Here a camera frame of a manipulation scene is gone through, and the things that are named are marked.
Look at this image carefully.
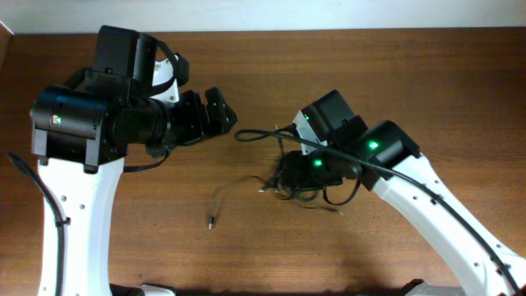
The black USB cable bundle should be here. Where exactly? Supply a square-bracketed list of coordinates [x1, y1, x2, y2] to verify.
[251, 125, 344, 215]

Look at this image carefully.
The thin black audio cable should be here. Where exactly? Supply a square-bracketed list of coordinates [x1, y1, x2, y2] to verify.
[207, 176, 258, 230]

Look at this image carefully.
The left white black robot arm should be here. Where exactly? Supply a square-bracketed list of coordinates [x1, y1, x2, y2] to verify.
[30, 25, 238, 295]

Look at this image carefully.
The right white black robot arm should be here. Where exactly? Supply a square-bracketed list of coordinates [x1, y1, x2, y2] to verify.
[281, 90, 525, 295]

